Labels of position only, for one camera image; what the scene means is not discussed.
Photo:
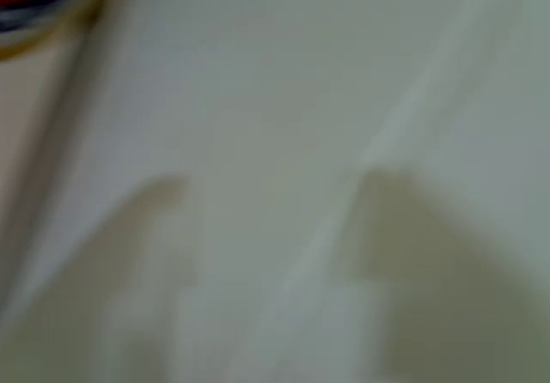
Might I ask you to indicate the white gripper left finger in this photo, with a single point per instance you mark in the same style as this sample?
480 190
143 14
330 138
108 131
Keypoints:
107 314

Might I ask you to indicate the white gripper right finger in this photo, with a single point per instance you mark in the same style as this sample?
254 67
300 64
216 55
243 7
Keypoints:
451 314

